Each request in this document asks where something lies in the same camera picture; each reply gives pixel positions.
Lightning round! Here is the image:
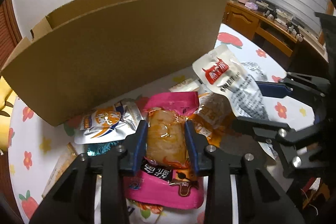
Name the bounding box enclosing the wooden cabinet desk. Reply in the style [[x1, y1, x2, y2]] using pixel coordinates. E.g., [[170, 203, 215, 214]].
[[223, 1, 328, 68]]

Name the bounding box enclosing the wooden slatted wardrobe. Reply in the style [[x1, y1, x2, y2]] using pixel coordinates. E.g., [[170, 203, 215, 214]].
[[0, 0, 22, 68]]

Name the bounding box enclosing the orange clear snack packet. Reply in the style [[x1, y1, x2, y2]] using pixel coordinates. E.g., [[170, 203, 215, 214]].
[[189, 92, 236, 147]]

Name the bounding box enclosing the pink chicken snack packet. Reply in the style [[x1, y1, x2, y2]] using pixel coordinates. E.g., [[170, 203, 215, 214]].
[[123, 92, 204, 210]]

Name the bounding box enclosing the yellow pikachu plush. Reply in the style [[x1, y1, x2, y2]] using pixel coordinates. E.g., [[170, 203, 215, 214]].
[[0, 76, 17, 155]]

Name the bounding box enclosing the silver red snack packet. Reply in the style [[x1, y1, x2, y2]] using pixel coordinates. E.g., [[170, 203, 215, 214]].
[[193, 45, 268, 120]]

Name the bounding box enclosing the brown cardboard box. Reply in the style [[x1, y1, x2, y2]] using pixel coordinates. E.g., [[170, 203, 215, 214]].
[[1, 0, 227, 126]]

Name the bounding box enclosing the silver orange snack packet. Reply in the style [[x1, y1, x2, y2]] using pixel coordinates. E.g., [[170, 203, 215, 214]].
[[75, 99, 143, 144]]

